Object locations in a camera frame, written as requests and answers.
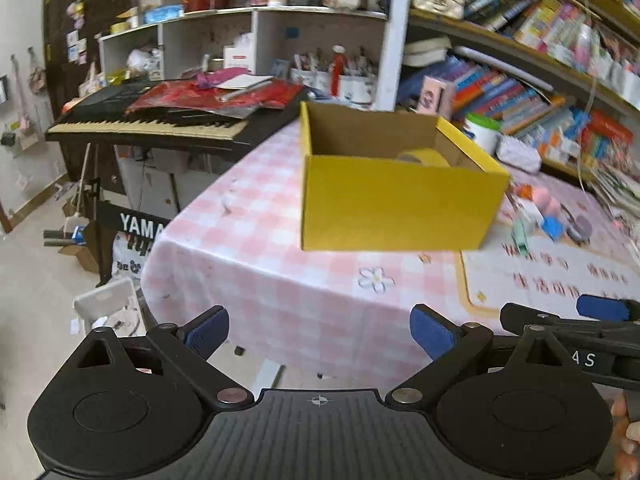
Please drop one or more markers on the white charger plug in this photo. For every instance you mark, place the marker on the white charger plug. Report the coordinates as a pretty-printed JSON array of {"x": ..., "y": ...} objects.
[{"x": 531, "y": 212}]

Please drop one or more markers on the pink plush ball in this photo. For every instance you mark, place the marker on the pink plush ball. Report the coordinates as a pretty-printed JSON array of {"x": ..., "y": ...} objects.
[{"x": 546, "y": 202}]

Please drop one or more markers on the white cubby shelf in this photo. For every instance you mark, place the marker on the white cubby shelf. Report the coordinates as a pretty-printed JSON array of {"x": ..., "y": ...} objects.
[{"x": 395, "y": 60}]

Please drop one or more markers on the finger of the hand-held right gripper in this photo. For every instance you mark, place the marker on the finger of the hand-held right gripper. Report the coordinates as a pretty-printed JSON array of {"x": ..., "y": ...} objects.
[
  {"x": 530, "y": 317},
  {"x": 600, "y": 307}
]

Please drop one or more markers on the wooden bookshelf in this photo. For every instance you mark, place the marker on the wooden bookshelf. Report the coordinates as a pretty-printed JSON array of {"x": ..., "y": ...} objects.
[{"x": 500, "y": 41}]

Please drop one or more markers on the black keyboard stand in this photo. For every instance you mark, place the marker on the black keyboard stand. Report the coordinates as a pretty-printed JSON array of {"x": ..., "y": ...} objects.
[{"x": 107, "y": 230}]

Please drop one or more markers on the white canister green lid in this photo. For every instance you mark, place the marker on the white canister green lid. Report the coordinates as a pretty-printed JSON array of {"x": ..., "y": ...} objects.
[{"x": 482, "y": 137}]

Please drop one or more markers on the pink checked tablecloth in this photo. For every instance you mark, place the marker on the pink checked tablecloth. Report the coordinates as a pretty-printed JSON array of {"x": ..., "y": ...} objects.
[{"x": 250, "y": 240}]

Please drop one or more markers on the stack of papers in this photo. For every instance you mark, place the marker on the stack of papers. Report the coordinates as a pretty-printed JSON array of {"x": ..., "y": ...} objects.
[{"x": 617, "y": 190}]

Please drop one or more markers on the pale thick book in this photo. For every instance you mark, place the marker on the pale thick book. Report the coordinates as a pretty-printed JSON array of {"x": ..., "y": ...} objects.
[{"x": 425, "y": 51}]

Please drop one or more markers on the red tassel ornament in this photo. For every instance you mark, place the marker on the red tassel ornament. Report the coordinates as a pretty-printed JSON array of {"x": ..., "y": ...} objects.
[{"x": 338, "y": 67}]

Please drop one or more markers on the black electronic keyboard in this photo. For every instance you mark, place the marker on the black electronic keyboard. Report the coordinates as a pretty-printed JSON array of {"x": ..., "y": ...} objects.
[{"x": 100, "y": 97}]

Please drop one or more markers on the white quilted pouch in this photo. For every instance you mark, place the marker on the white quilted pouch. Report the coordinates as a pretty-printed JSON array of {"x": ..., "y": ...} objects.
[{"x": 517, "y": 152}]

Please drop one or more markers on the yellow cardboard box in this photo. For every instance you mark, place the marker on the yellow cardboard box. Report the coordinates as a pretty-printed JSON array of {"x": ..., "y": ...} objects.
[{"x": 390, "y": 200}]

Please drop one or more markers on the brown cardboard carton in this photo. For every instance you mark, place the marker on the brown cardboard carton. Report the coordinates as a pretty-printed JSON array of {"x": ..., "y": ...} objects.
[{"x": 82, "y": 257}]

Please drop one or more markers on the small blue toy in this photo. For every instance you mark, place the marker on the small blue toy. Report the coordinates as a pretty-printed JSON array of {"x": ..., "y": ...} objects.
[{"x": 554, "y": 227}]

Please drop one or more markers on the orange hair clip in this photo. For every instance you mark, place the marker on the orange hair clip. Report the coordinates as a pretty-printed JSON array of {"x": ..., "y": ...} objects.
[{"x": 523, "y": 191}]

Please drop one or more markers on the red plastic bag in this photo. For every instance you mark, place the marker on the red plastic bag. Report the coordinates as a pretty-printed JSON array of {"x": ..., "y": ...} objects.
[{"x": 200, "y": 95}]

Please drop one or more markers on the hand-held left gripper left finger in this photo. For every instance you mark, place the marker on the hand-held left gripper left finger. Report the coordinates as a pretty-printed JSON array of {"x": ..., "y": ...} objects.
[{"x": 207, "y": 332}]

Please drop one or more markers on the white notebook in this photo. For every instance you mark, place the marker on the white notebook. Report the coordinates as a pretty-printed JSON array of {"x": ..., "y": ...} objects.
[{"x": 245, "y": 82}]

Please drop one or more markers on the flat blue box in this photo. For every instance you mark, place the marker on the flat blue box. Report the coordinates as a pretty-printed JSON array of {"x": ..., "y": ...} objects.
[{"x": 164, "y": 14}]

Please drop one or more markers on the row of colourful books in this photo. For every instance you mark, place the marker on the row of colourful books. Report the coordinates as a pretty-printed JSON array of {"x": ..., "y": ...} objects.
[{"x": 550, "y": 20}]

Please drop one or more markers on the yellow tape roll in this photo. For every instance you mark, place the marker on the yellow tape roll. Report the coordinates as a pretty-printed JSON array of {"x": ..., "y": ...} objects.
[{"x": 425, "y": 156}]

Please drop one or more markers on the person's right hand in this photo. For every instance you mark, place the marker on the person's right hand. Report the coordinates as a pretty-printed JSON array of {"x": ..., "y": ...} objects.
[{"x": 627, "y": 435}]

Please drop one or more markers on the white printed sack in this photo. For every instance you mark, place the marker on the white printed sack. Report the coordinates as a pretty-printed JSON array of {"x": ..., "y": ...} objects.
[{"x": 132, "y": 260}]

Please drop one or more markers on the grey round case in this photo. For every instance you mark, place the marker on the grey round case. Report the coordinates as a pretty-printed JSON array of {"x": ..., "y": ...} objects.
[{"x": 580, "y": 227}]

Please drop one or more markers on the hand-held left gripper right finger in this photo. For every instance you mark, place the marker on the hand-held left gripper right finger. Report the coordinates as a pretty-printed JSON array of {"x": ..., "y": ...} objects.
[{"x": 430, "y": 335}]

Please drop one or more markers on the row of thin picture books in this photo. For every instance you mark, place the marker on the row of thin picture books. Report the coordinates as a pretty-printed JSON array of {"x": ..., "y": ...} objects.
[{"x": 520, "y": 105}]

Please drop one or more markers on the pink sticker tumbler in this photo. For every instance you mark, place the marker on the pink sticker tumbler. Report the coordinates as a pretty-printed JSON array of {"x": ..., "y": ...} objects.
[{"x": 435, "y": 95}]

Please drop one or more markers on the white box red label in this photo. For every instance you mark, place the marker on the white box red label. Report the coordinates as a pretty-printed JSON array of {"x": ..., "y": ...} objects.
[{"x": 239, "y": 59}]

